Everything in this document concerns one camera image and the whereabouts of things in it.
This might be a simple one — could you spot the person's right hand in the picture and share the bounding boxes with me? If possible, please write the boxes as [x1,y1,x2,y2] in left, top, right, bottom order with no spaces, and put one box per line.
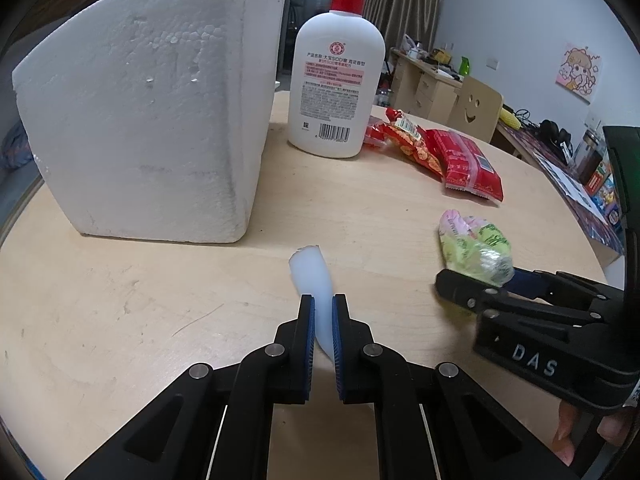
[551,401,636,466]

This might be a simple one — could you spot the beige drawer desk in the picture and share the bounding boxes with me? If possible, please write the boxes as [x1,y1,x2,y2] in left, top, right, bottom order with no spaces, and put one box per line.
[390,49,462,124]

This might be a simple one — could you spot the white translucent soft piece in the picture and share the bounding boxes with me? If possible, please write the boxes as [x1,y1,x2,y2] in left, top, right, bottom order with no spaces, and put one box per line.
[288,245,334,361]

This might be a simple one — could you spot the wooden smiley chair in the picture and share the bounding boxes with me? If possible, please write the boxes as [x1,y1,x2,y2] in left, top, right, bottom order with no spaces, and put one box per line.
[447,76,503,143]

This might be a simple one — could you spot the red wet wipes pack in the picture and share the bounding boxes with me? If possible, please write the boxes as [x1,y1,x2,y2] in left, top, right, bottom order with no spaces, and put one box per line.
[431,129,503,203]

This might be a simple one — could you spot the anime girl wall poster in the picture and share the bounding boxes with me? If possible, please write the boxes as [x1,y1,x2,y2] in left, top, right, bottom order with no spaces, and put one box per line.
[555,44,602,103]

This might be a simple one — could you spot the patterned cloth side desk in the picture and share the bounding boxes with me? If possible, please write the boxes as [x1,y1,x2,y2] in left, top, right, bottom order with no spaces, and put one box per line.
[490,119,624,268]

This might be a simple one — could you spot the green bottle on desk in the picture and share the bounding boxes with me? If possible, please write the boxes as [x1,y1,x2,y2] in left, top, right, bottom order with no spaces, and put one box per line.
[458,56,471,77]

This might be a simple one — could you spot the blue orange quilt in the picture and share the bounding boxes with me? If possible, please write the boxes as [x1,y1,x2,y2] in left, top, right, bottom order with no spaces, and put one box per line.
[0,120,34,170]

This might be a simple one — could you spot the green pink tissue pack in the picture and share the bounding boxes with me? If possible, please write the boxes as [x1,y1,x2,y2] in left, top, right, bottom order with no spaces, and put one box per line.
[438,209,514,287]

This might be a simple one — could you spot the yellow plush toy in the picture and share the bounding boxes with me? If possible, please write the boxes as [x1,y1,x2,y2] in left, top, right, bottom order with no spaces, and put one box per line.
[499,104,522,130]

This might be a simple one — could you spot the white styrofoam box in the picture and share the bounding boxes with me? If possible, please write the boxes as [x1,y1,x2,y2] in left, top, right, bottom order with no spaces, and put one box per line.
[12,0,284,244]

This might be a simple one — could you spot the black headphones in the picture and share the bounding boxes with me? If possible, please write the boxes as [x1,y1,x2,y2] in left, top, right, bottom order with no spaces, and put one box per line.
[538,119,573,154]

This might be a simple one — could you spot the white lotion pump bottle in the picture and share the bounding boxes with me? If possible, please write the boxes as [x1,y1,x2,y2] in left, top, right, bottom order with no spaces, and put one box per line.
[288,0,386,158]

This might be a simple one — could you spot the red orange snack bag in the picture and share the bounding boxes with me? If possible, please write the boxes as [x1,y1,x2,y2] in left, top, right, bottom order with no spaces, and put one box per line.
[363,107,444,179]

